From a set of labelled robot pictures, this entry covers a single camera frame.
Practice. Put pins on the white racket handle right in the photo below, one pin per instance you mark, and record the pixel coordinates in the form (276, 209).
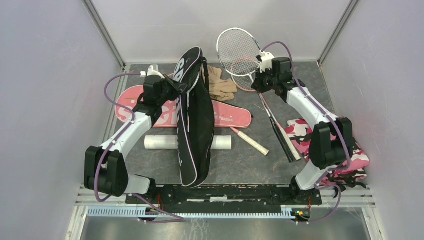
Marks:
(293, 149)

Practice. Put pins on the pink frame badminton racket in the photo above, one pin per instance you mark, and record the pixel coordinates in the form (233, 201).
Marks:
(242, 76)

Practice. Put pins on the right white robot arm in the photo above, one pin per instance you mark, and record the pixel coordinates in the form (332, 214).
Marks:
(332, 139)

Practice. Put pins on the black racket handle left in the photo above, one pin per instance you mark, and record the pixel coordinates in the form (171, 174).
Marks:
(277, 132)

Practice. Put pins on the white toothed cable duct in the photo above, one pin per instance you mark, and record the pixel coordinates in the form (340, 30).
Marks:
(145, 212)

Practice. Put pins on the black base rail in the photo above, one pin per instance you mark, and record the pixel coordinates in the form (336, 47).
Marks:
(230, 198)

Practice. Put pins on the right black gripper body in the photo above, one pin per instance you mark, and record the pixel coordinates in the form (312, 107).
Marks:
(266, 81)

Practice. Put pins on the white frame badminton racket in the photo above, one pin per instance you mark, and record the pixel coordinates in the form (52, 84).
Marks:
(235, 44)

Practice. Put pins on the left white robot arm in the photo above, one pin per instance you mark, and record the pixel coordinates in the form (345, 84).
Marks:
(105, 170)

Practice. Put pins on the beige cloth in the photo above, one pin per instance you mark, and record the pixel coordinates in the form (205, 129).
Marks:
(220, 89)

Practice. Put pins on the black SPORT racket bag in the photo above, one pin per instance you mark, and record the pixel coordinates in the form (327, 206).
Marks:
(194, 147)

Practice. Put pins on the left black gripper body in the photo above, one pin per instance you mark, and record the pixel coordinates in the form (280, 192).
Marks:
(170, 91)

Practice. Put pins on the white shuttlecock tube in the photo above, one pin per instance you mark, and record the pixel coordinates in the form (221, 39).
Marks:
(169, 142)

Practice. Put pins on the pink camouflage cloth bag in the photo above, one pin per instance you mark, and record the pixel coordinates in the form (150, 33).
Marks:
(300, 133)

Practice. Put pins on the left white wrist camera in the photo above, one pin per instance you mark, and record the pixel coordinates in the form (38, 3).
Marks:
(153, 70)

